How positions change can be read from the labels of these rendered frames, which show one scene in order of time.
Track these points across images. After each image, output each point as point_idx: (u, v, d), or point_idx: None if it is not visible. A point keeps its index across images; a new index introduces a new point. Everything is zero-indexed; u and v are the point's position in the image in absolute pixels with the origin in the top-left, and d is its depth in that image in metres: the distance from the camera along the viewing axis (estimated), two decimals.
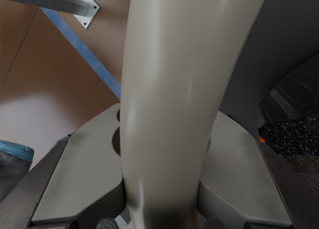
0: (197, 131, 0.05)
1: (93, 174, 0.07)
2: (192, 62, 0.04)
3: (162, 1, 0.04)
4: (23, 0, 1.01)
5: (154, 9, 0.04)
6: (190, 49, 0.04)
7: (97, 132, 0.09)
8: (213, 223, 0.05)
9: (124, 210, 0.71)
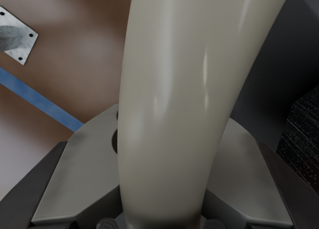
0: (205, 147, 0.04)
1: (93, 175, 0.07)
2: (203, 72, 0.03)
3: (171, 1, 0.03)
4: None
5: (161, 10, 0.03)
6: (202, 57, 0.03)
7: (97, 132, 0.09)
8: (213, 223, 0.05)
9: None
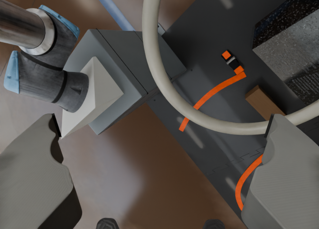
0: (153, 32, 0.36)
1: (38, 191, 0.07)
2: (150, 22, 0.35)
3: (145, 16, 0.34)
4: None
5: (145, 17, 0.35)
6: (149, 21, 0.35)
7: (30, 148, 0.08)
8: (213, 223, 0.05)
9: (139, 87, 0.91)
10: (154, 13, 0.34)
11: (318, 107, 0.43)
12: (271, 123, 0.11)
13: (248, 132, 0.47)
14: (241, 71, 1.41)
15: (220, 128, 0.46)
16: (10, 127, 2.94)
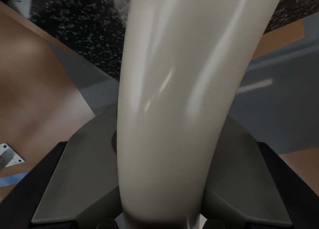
0: None
1: (92, 175, 0.07)
2: None
3: None
4: None
5: None
6: None
7: (97, 132, 0.09)
8: (213, 223, 0.05)
9: None
10: None
11: None
12: None
13: None
14: None
15: None
16: None
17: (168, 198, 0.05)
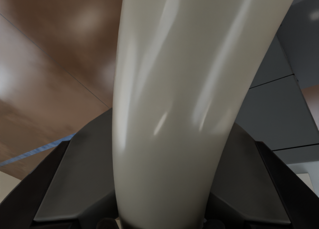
0: None
1: (95, 174, 0.07)
2: None
3: None
4: None
5: None
6: None
7: (99, 132, 0.10)
8: (213, 223, 0.05)
9: (310, 153, 0.62)
10: None
11: None
12: None
13: None
14: None
15: None
16: None
17: (169, 213, 0.05)
